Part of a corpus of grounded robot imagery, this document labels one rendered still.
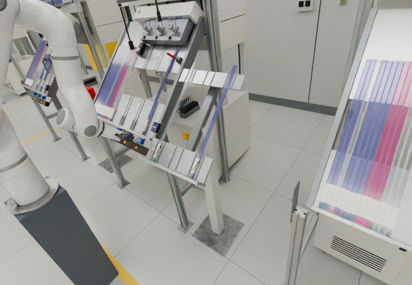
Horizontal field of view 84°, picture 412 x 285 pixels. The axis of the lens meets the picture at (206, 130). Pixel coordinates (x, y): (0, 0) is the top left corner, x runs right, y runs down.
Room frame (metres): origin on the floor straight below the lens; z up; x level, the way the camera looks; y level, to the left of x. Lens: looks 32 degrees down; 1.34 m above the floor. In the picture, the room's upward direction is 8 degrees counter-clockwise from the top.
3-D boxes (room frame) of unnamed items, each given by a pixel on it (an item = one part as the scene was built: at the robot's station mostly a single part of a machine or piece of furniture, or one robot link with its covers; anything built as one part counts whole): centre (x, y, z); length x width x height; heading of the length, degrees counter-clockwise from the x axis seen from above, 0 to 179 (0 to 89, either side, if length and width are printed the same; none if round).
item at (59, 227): (0.73, 0.75, 0.35); 0.18 x 0.18 x 0.70; 50
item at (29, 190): (0.73, 0.75, 0.79); 0.19 x 0.19 x 0.18
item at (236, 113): (1.69, 0.09, 0.31); 0.70 x 0.65 x 0.62; 47
